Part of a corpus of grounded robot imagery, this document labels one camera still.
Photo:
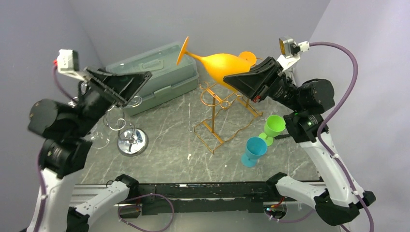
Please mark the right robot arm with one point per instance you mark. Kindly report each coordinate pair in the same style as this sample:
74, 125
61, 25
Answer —
341, 198

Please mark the orange wine glass front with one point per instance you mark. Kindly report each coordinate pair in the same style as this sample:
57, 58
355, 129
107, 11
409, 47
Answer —
218, 65

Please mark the black handled hammer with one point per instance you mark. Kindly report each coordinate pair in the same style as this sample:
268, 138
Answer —
282, 136

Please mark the green wine glass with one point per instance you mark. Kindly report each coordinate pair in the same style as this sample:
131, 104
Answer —
274, 126

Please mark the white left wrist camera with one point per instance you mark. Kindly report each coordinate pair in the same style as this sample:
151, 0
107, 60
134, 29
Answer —
68, 65

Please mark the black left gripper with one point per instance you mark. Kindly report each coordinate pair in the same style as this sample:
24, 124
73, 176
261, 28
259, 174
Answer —
120, 88

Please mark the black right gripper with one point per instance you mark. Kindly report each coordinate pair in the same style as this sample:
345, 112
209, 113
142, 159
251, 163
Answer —
254, 82

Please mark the silver spiral glass stand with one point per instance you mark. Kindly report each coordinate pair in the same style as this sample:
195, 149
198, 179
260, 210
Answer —
130, 141

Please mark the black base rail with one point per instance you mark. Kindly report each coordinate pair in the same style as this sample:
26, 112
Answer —
249, 196

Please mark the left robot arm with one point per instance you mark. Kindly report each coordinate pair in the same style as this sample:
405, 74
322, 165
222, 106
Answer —
65, 149

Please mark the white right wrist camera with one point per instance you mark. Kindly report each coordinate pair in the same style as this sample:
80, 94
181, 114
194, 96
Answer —
290, 51

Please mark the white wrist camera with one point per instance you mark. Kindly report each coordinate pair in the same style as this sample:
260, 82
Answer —
290, 51
68, 65

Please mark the orange wine glass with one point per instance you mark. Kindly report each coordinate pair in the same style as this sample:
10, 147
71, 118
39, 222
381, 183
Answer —
249, 57
218, 65

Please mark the blue wine glass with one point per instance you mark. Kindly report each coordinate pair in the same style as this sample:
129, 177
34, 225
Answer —
255, 148

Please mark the gold wire glass rack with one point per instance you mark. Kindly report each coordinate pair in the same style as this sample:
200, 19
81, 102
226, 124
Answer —
220, 117

